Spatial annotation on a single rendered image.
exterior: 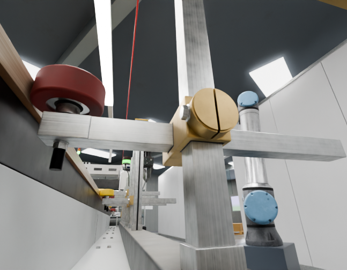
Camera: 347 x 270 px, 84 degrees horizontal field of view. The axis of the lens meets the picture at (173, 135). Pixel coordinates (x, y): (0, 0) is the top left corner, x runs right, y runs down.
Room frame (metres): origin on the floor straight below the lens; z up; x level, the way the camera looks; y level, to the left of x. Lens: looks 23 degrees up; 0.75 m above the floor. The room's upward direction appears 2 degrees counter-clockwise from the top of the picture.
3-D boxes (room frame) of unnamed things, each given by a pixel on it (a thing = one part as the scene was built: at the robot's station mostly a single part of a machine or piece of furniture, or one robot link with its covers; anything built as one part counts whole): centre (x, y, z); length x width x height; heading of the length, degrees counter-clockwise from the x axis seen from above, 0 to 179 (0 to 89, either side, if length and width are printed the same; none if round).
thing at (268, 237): (1.22, -0.48, 0.65); 0.19 x 0.19 x 0.10
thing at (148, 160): (1.24, 0.18, 1.11); 0.09 x 0.08 x 0.12; 16
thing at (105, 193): (1.17, 0.40, 0.85); 0.08 x 0.08 x 0.11
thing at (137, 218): (0.92, 0.17, 0.92); 0.05 x 0.04 x 0.45; 16
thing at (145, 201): (1.22, 0.21, 0.84); 0.43 x 0.03 x 0.04; 106
